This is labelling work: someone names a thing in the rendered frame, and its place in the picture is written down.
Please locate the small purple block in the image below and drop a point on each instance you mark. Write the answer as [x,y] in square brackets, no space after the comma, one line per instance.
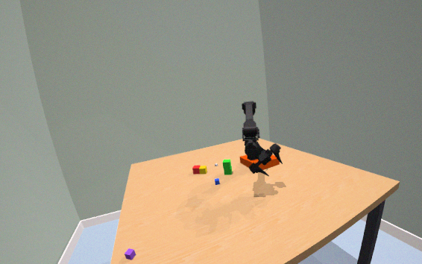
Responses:
[130,254]

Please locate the green block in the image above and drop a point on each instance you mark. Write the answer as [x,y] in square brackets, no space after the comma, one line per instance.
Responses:
[228,171]
[226,164]

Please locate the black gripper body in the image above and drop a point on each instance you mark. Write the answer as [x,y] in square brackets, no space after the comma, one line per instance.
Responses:
[254,166]

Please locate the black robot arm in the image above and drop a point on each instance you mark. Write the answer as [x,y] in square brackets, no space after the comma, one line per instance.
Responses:
[250,131]

